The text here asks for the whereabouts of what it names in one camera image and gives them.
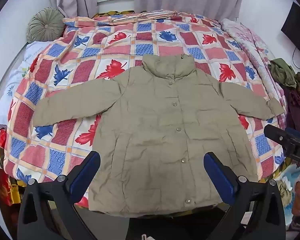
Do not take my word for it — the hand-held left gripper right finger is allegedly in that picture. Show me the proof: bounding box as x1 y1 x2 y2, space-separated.
203 151 287 240

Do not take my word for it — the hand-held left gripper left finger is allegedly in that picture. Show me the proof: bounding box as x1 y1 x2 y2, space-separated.
17 151 101 240

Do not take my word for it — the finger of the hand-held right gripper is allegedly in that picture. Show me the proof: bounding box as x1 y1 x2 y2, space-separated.
263 124 294 153

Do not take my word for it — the khaki padded jacket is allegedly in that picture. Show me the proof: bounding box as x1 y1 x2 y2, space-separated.
33 54 285 217

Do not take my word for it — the dark maroon clothing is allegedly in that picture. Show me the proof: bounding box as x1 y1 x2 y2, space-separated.
281 85 300 135

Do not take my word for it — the olive green garment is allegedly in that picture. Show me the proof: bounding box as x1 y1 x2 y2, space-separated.
268 58 297 88

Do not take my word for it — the red gold gift bag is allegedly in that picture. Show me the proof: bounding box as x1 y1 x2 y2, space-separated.
0 167 25 205

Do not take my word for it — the pink floral quilt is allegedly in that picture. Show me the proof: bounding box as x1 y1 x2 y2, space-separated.
220 18 288 130

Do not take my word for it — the black flat screen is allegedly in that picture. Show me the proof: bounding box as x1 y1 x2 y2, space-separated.
281 1 300 55

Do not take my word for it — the leaf print checked blanket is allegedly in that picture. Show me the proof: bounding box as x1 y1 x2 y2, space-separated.
3 9 286 208

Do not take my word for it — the round green pleated cushion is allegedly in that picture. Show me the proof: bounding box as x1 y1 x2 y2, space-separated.
27 7 65 43

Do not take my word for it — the striped folded cloth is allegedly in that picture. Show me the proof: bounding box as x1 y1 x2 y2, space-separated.
62 9 188 27

